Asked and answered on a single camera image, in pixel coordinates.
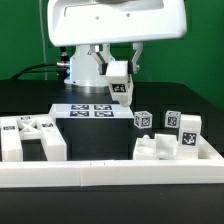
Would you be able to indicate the white tagged cube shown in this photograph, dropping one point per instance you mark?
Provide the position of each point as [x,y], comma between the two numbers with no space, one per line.
[172,119]
[143,119]

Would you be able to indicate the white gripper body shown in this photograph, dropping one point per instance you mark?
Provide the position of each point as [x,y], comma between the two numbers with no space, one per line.
[82,22]

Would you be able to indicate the white boundary fence frame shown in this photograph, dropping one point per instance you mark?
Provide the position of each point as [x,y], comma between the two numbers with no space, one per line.
[95,173]

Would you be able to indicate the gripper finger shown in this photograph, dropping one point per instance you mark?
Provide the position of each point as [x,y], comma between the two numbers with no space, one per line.
[101,53]
[133,67]

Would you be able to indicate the white chair seat part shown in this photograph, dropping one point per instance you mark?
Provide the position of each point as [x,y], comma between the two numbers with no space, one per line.
[165,147]

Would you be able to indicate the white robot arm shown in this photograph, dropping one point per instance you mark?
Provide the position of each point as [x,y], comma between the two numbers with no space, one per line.
[84,73]

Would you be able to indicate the white flat tagged plate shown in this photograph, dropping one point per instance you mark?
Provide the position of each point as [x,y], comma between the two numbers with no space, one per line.
[92,111]

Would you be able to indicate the white tagged cube right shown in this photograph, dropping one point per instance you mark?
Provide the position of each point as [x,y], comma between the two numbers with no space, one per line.
[172,119]

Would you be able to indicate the white tagged cube left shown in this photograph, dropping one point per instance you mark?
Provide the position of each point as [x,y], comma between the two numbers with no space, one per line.
[143,119]

